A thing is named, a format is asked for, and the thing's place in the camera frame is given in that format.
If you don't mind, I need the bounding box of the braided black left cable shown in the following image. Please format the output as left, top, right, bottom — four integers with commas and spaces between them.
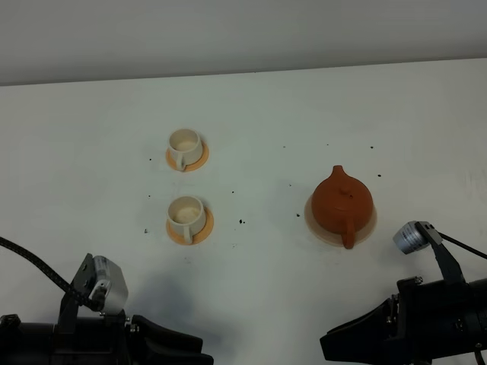
0, 236, 100, 311

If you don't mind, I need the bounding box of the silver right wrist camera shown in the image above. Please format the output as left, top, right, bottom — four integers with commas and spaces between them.
393, 221, 442, 255

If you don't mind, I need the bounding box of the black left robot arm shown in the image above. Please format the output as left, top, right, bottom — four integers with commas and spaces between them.
1, 315, 214, 364

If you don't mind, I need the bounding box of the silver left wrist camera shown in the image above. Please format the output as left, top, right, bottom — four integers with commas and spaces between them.
72, 253, 129, 316

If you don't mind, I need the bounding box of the black right camera cable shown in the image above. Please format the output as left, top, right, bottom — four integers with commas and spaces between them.
439, 232, 487, 261

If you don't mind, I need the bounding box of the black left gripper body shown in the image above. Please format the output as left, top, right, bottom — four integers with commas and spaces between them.
53, 314, 214, 364

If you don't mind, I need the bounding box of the orange saucer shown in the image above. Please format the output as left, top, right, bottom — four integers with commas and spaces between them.
165, 141, 209, 173
166, 207, 215, 246

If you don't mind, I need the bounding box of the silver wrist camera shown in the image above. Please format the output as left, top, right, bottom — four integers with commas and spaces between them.
393, 221, 442, 255
72, 253, 129, 316

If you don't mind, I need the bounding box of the near orange saucer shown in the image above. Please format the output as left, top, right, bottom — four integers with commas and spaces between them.
166, 207, 215, 246

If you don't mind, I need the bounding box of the white teacup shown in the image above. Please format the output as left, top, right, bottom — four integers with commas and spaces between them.
168, 129, 203, 171
167, 195, 206, 245

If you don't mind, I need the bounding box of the beige round teapot coaster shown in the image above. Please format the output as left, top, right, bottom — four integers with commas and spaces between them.
304, 196, 377, 248

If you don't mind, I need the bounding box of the far orange saucer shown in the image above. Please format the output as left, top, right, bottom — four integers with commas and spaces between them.
165, 141, 209, 173

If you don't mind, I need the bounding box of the brown clay teapot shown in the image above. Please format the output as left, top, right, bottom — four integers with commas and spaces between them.
310, 165, 374, 249

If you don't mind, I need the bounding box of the near white teacup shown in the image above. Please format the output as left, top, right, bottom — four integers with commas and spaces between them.
167, 195, 206, 245

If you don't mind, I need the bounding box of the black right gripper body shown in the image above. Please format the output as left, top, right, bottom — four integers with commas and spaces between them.
320, 278, 476, 364

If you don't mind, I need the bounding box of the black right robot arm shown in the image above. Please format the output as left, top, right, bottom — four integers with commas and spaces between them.
320, 278, 486, 364

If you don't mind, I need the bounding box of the far white teacup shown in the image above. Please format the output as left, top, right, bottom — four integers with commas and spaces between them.
168, 129, 203, 171

